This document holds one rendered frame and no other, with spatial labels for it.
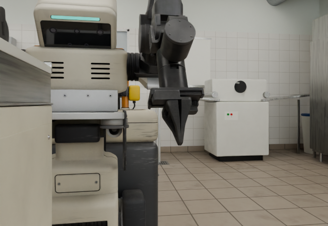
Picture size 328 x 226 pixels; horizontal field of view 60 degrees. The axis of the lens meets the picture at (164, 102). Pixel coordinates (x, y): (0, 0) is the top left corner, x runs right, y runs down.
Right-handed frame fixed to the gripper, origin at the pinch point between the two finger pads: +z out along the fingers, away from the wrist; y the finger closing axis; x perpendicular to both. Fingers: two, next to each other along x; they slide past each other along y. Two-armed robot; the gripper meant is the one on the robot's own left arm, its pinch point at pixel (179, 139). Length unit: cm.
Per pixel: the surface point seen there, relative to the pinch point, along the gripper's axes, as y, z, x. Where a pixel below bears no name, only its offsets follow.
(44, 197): -21.1, 9.7, -6.0
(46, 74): -22.1, -8.6, -8.2
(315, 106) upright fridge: 268, -142, 273
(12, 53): -21.9, -1.8, -22.3
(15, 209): -21.0, 12.6, -17.2
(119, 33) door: -2, -309, 327
